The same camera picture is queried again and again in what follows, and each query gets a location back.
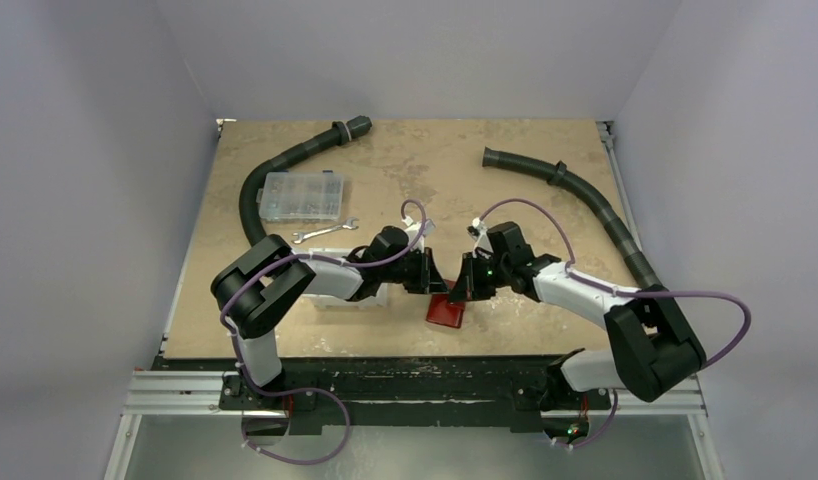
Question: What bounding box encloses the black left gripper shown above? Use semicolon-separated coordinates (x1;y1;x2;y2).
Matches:
380;248;449;295

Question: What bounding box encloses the red leather card holder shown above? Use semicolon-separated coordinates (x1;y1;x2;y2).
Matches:
425;294;466;329

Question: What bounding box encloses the white plastic card box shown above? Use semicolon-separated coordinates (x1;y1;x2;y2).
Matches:
299;248;388;309

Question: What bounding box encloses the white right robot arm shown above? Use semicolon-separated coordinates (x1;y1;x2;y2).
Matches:
448;220;707;407

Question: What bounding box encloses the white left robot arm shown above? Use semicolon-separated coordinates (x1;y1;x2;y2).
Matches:
210;226;449;409

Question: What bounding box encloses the silver open-end wrench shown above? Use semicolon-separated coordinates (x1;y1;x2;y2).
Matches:
292;217;359;245

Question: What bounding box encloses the clear plastic screw box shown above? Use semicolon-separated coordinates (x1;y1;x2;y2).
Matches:
257;170;345;223

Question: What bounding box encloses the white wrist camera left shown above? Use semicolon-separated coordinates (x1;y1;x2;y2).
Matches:
405;219;436;250

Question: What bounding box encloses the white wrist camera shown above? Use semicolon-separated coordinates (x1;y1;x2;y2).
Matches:
466;219;493;257
405;219;436;250

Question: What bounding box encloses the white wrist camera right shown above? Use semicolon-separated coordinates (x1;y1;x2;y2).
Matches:
466;219;493;257

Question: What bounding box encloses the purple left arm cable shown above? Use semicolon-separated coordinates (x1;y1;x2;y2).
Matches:
220;199;429;392

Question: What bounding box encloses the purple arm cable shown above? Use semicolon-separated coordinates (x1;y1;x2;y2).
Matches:
220;199;429;392
471;198;753;452

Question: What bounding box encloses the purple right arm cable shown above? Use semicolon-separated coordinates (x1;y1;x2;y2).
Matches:
471;198;753;452

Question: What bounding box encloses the grey corrugated hose right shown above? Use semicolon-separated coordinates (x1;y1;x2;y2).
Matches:
481;146;669;293

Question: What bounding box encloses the grey corrugated hose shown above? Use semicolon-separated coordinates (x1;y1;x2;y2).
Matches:
481;146;669;293
239;115;374;248

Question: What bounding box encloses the grey corrugated hose left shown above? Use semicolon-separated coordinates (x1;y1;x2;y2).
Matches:
239;115;374;248

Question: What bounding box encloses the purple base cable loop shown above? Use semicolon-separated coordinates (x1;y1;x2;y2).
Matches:
241;385;353;465

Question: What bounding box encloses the aluminium frame rail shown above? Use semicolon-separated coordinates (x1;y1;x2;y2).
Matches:
120;120;708;419

